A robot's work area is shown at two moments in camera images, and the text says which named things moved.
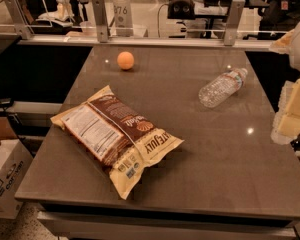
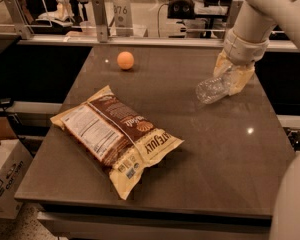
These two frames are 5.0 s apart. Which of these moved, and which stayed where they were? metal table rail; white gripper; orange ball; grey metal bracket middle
Moved: white gripper
Stayed: metal table rail; orange ball; grey metal bracket middle
